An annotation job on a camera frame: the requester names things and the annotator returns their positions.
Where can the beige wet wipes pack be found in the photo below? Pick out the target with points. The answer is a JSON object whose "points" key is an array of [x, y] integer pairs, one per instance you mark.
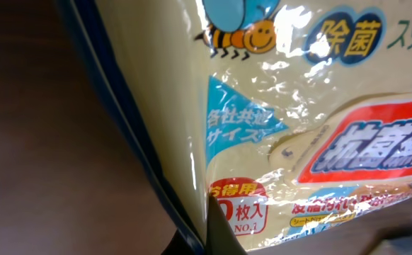
{"points": [[295, 115]]}

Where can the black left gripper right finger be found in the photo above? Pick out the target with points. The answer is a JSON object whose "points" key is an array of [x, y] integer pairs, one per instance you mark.
{"points": [[220, 238]]}

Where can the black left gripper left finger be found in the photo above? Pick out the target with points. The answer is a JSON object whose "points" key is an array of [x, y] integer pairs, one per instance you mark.
{"points": [[184, 243]]}

